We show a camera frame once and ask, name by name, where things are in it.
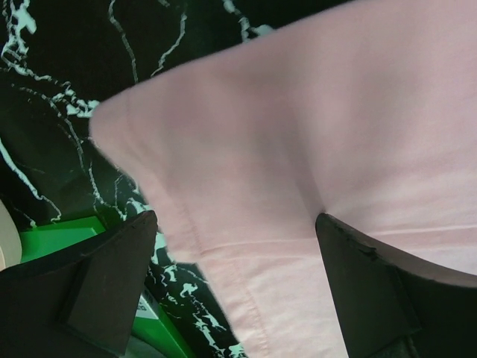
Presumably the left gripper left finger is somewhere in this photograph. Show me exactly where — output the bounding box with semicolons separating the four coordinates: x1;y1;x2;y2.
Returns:
1;211;157;357

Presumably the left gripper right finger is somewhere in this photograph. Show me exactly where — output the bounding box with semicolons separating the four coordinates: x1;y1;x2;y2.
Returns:
315;213;476;358

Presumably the pink t shirt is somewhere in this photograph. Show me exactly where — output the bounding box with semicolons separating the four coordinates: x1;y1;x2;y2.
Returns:
89;1;476;357

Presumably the green folded t shirt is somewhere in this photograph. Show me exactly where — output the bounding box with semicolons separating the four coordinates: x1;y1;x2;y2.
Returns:
19;216;195;357

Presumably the pink three-tier shelf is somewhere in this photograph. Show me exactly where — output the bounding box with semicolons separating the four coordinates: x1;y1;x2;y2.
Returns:
0;202;22;271

